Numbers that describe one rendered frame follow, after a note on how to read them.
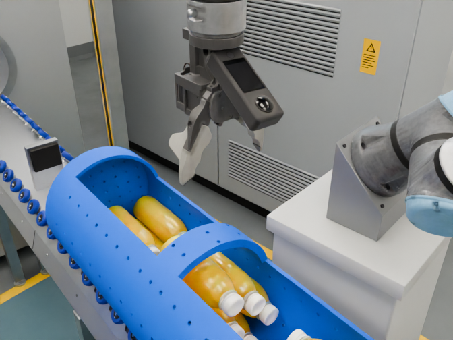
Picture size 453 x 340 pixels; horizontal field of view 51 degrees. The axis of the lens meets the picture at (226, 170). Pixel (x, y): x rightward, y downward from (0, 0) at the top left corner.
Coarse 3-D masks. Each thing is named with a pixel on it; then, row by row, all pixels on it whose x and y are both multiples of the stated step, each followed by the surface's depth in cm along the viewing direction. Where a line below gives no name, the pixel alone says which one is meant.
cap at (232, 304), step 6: (234, 294) 81; (228, 300) 80; (234, 300) 80; (240, 300) 81; (222, 306) 81; (228, 306) 80; (234, 306) 81; (240, 306) 82; (228, 312) 80; (234, 312) 81
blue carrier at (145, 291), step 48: (96, 192) 117; (144, 192) 127; (96, 240) 93; (192, 240) 83; (240, 240) 86; (96, 288) 98; (144, 288) 81; (288, 288) 91; (144, 336) 81; (192, 336) 72; (288, 336) 92; (336, 336) 84
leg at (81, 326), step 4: (76, 312) 147; (76, 316) 146; (76, 320) 148; (80, 320) 145; (76, 324) 151; (80, 324) 146; (84, 324) 147; (80, 328) 147; (84, 328) 148; (80, 332) 149; (84, 332) 148; (88, 332) 150; (80, 336) 152; (84, 336) 149; (88, 336) 150; (92, 336) 152
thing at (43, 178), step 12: (36, 144) 146; (48, 144) 148; (36, 156) 145; (48, 156) 148; (60, 156) 150; (36, 168) 147; (48, 168) 149; (60, 168) 154; (36, 180) 150; (48, 180) 153
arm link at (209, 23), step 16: (192, 0) 61; (240, 0) 61; (192, 16) 57; (208, 16) 56; (224, 16) 56; (240, 16) 57; (192, 32) 60; (208, 32) 57; (224, 32) 57; (240, 32) 60
